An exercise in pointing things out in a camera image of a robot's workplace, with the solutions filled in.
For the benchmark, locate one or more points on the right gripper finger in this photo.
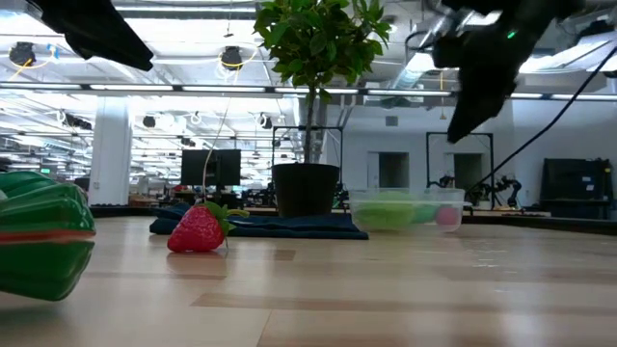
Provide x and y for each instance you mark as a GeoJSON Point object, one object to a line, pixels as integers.
{"type": "Point", "coordinates": [477, 111]}

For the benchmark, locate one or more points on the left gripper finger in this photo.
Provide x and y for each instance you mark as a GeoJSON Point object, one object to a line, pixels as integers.
{"type": "Point", "coordinates": [125, 53]}

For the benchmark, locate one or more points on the red toy tomato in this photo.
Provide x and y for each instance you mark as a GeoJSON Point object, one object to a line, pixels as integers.
{"type": "Point", "coordinates": [448, 216]}

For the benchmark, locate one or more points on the green ridged toy vegetable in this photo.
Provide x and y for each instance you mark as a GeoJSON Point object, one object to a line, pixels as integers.
{"type": "Point", "coordinates": [383, 214]}

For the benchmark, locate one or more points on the large green toy pepper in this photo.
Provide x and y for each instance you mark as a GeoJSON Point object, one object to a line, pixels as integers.
{"type": "Point", "coordinates": [43, 212]}

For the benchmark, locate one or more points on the red toy strawberry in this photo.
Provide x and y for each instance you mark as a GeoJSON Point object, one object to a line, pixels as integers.
{"type": "Point", "coordinates": [195, 231]}

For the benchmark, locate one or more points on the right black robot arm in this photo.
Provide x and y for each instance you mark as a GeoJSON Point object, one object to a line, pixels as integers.
{"type": "Point", "coordinates": [540, 12]}

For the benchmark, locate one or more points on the black background robot arm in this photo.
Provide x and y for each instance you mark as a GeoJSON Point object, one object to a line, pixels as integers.
{"type": "Point", "coordinates": [511, 185]}
{"type": "Point", "coordinates": [441, 182]}

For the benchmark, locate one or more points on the black ceiling device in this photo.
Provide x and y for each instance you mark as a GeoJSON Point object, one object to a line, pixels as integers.
{"type": "Point", "coordinates": [22, 53]}
{"type": "Point", "coordinates": [266, 121]}
{"type": "Point", "coordinates": [149, 121]}
{"type": "Point", "coordinates": [232, 58]}

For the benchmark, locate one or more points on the long light strip bar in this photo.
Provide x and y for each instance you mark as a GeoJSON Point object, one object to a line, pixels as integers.
{"type": "Point", "coordinates": [222, 88]}

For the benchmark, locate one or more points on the white building column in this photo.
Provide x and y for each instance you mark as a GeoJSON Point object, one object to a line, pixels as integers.
{"type": "Point", "coordinates": [111, 159]}

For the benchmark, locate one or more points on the clear plastic container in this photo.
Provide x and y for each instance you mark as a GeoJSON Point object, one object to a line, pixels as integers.
{"type": "Point", "coordinates": [407, 193]}

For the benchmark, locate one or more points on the black equipment cabinet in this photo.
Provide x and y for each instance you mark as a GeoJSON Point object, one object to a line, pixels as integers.
{"type": "Point", "coordinates": [573, 185]}

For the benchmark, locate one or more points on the black computer monitor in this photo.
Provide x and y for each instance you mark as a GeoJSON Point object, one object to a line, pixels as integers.
{"type": "Point", "coordinates": [209, 168]}

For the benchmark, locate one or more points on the green leafy small tree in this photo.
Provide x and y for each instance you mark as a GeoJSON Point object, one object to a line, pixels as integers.
{"type": "Point", "coordinates": [318, 43]}

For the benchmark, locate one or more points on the black plant pot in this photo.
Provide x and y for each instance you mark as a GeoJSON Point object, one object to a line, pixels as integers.
{"type": "Point", "coordinates": [304, 190]}

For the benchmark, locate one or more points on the dark blue folded cloth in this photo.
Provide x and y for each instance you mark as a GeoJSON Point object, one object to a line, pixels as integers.
{"type": "Point", "coordinates": [289, 229]}

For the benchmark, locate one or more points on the black metal frame stand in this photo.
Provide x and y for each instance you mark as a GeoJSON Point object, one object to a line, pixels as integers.
{"type": "Point", "coordinates": [484, 133]}

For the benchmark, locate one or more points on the silver ventilation duct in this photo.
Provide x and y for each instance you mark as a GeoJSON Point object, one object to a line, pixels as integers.
{"type": "Point", "coordinates": [414, 67]}

